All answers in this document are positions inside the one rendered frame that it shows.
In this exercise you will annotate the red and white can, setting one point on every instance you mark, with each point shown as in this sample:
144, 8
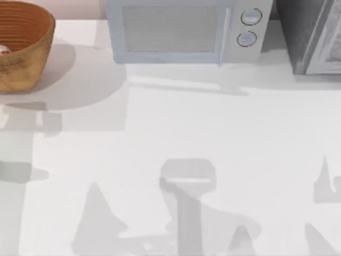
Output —
3, 50

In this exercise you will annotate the pale microwave oven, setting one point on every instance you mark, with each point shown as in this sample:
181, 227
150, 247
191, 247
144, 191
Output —
262, 32

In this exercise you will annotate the microwave oven door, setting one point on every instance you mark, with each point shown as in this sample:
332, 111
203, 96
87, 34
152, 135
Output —
170, 28

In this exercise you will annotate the brown woven basket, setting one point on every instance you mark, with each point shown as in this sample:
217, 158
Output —
32, 64

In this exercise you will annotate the round microwave knob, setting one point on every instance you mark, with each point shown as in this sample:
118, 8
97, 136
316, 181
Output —
251, 16
246, 39

